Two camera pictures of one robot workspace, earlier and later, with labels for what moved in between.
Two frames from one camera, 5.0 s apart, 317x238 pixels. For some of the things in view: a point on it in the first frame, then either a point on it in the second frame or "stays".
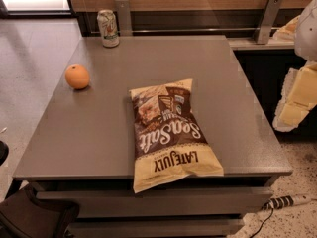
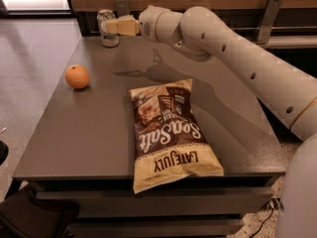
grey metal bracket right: (268, 18) stays
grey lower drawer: (156, 228) stays
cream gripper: (307, 34) -> (149, 21)
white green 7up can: (107, 22) stays
